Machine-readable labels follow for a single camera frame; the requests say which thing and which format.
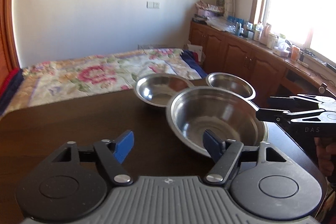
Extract wooden cabinet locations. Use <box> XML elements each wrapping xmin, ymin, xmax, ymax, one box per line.
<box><xmin>189</xmin><ymin>21</ymin><xmax>336</xmax><ymax>122</ymax></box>

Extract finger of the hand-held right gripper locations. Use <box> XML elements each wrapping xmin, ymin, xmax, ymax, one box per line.
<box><xmin>256</xmin><ymin>107</ymin><xmax>326</xmax><ymax>124</ymax></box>
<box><xmin>267</xmin><ymin>94</ymin><xmax>320</xmax><ymax>110</ymax></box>

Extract small stainless steel bowl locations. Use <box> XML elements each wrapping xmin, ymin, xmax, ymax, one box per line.
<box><xmin>205</xmin><ymin>72</ymin><xmax>256</xmax><ymax>100</ymax></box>

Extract large stainless steel bowl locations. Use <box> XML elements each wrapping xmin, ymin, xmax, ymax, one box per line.
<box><xmin>166</xmin><ymin>89</ymin><xmax>269</xmax><ymax>158</ymax></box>

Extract floral bedspread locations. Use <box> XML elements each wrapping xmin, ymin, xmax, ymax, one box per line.
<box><xmin>0</xmin><ymin>48</ymin><xmax>208</xmax><ymax>117</ymax></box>

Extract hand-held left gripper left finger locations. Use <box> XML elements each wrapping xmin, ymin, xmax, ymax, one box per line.
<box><xmin>49</xmin><ymin>130</ymin><xmax>135</xmax><ymax>186</ymax></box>

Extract person's right hand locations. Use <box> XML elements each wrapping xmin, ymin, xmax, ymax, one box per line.
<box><xmin>314</xmin><ymin>137</ymin><xmax>336</xmax><ymax>178</ymax></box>

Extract medium stainless steel bowl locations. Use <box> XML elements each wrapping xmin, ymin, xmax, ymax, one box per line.
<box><xmin>135</xmin><ymin>73</ymin><xmax>195</xmax><ymax>108</ymax></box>

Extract pile of patterned boxes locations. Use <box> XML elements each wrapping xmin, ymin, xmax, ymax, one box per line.
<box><xmin>195</xmin><ymin>0</ymin><xmax>225</xmax><ymax>18</ymax></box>

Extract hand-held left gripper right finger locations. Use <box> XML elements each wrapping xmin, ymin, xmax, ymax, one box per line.
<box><xmin>203</xmin><ymin>130</ymin><xmax>288</xmax><ymax>187</ymax></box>

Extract clear plastic bags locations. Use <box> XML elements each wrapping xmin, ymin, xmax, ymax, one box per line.
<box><xmin>207</xmin><ymin>18</ymin><xmax>237</xmax><ymax>32</ymax></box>

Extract wooden framed window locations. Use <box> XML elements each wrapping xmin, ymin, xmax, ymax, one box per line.
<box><xmin>251</xmin><ymin>0</ymin><xmax>336</xmax><ymax>69</ymax></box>

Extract white paper box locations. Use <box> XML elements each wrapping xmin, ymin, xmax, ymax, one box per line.
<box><xmin>184</xmin><ymin>43</ymin><xmax>204</xmax><ymax>62</ymax></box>

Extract red and navy blanket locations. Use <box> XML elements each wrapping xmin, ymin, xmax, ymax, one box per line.
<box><xmin>0</xmin><ymin>68</ymin><xmax>25</xmax><ymax>112</ymax></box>

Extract row of bottles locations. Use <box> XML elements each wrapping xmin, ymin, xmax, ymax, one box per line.
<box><xmin>227</xmin><ymin>15</ymin><xmax>308</xmax><ymax>62</ymax></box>

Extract navy and red cloth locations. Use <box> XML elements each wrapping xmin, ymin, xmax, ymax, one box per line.
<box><xmin>181</xmin><ymin>49</ymin><xmax>208</xmax><ymax>80</ymax></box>

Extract wooden louvered wardrobe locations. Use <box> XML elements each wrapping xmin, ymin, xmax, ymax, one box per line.
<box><xmin>0</xmin><ymin>0</ymin><xmax>21</xmax><ymax>70</ymax></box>

